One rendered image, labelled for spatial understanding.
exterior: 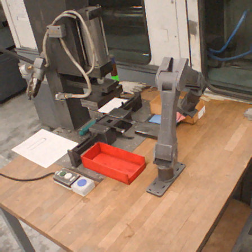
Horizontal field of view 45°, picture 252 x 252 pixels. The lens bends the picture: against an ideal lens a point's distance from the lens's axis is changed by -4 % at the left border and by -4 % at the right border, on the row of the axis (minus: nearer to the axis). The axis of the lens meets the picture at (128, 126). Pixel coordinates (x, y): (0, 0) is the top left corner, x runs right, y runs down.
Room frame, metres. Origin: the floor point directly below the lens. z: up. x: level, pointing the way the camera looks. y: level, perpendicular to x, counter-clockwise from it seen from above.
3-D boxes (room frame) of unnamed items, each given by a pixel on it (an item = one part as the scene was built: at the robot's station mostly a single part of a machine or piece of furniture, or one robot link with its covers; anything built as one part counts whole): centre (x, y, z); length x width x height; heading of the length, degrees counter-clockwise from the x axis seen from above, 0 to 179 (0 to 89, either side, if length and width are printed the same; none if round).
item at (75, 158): (1.12, 0.25, 0.95); 0.06 x 0.03 x 0.09; 138
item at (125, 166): (1.04, 0.09, 0.93); 0.25 x 0.12 x 0.06; 48
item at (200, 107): (1.38, -0.26, 0.93); 0.25 x 0.13 x 0.08; 48
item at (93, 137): (1.17, 0.20, 0.95); 0.15 x 0.03 x 0.10; 138
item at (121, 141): (1.37, 0.12, 0.88); 0.65 x 0.50 x 0.03; 138
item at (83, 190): (0.94, 0.22, 0.90); 0.07 x 0.07 x 0.06; 48
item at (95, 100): (1.33, 0.14, 1.22); 0.26 x 0.18 x 0.30; 48
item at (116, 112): (1.30, 0.08, 0.98); 0.20 x 0.10 x 0.01; 138
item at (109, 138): (1.30, 0.08, 0.94); 0.20 x 0.10 x 0.07; 138
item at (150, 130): (1.27, -0.14, 0.91); 0.17 x 0.16 x 0.02; 138
